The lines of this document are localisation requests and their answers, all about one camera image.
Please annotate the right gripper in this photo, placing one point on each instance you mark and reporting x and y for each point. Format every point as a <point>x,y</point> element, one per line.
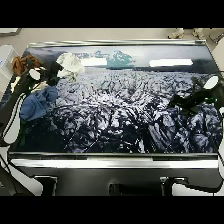
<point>180,101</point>

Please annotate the white pants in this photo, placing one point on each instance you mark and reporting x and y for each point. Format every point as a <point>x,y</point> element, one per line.
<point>70,64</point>

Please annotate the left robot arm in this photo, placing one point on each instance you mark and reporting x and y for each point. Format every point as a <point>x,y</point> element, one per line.
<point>34,74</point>

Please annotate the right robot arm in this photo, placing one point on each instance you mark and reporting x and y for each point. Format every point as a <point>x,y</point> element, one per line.
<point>210,82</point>

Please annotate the person's legs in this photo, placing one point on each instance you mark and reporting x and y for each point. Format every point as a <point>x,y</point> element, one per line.
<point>176,33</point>

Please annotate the blue garment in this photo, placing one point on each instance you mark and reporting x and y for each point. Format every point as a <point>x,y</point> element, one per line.
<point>38,103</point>

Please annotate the brown garment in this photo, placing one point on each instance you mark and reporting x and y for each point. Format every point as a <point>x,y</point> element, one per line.
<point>21,64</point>

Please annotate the silver frame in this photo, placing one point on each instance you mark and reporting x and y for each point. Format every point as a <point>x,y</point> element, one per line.
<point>116,163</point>

